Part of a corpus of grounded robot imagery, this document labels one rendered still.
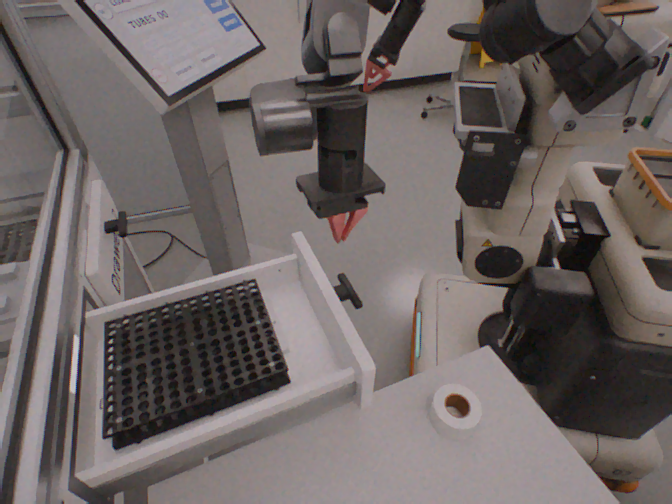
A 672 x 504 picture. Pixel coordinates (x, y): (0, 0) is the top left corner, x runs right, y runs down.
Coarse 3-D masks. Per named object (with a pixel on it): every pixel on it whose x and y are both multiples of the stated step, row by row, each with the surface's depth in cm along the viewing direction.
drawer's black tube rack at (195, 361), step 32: (224, 288) 60; (160, 320) 56; (192, 320) 56; (224, 320) 60; (256, 320) 56; (128, 352) 55; (160, 352) 52; (192, 352) 52; (224, 352) 52; (256, 352) 52; (128, 384) 49; (160, 384) 49; (192, 384) 49; (224, 384) 49; (256, 384) 52; (128, 416) 46; (160, 416) 46; (192, 416) 49
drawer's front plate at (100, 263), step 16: (96, 192) 75; (96, 208) 71; (96, 224) 68; (96, 240) 65; (112, 240) 73; (96, 256) 62; (112, 256) 70; (96, 272) 60; (112, 272) 67; (96, 288) 61; (112, 288) 64
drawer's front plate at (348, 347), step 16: (304, 240) 65; (304, 256) 62; (304, 272) 65; (320, 272) 59; (304, 288) 69; (320, 288) 57; (320, 304) 60; (336, 304) 54; (320, 320) 63; (336, 320) 53; (336, 336) 55; (352, 336) 51; (336, 352) 58; (352, 352) 49; (368, 368) 47; (368, 384) 50; (368, 400) 53
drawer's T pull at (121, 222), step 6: (120, 216) 72; (108, 222) 71; (114, 222) 71; (120, 222) 71; (126, 222) 72; (108, 228) 70; (114, 228) 70; (120, 228) 69; (126, 228) 70; (120, 234) 69; (126, 234) 69
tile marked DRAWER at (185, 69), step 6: (186, 60) 105; (192, 60) 106; (174, 66) 101; (180, 66) 103; (186, 66) 104; (192, 66) 106; (174, 72) 101; (180, 72) 102; (186, 72) 103; (192, 72) 105; (198, 72) 106; (180, 78) 101; (186, 78) 103
